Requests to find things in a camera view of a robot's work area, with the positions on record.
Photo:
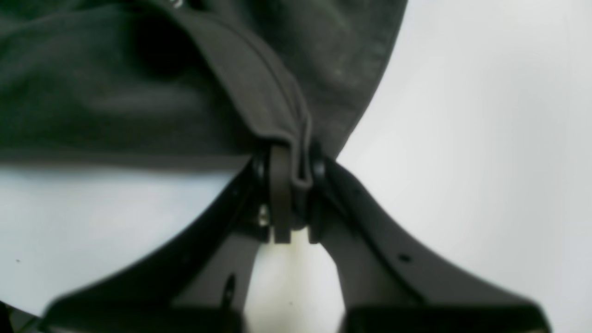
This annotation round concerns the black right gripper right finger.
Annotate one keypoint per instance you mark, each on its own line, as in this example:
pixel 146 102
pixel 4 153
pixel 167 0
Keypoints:
pixel 391 282

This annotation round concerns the dark grey T-shirt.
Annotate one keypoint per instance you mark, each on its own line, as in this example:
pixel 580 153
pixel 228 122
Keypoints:
pixel 165 82

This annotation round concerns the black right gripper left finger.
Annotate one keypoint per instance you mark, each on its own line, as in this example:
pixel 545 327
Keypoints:
pixel 198 282

